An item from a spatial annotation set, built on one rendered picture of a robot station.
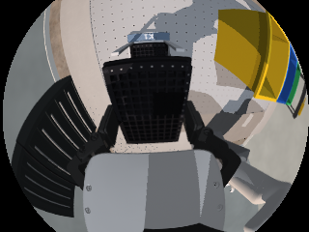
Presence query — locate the yellow bin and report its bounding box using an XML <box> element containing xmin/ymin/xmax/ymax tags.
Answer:
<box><xmin>214</xmin><ymin>9</ymin><xmax>290</xmax><ymax>102</ymax></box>

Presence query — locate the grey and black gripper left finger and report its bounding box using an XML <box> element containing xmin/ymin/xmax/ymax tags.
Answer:
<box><xmin>67</xmin><ymin>104</ymin><xmax>119</xmax><ymax>190</ymax></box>

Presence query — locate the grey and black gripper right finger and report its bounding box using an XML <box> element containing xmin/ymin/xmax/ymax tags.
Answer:
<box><xmin>183</xmin><ymin>101</ymin><xmax>241</xmax><ymax>188</ymax></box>

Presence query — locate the green bin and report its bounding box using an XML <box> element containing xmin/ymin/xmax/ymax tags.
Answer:
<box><xmin>286</xmin><ymin>62</ymin><xmax>300</xmax><ymax>105</ymax></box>

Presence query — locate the blue bin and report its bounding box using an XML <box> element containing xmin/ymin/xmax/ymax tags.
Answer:
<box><xmin>276</xmin><ymin>44</ymin><xmax>297</xmax><ymax>104</ymax></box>

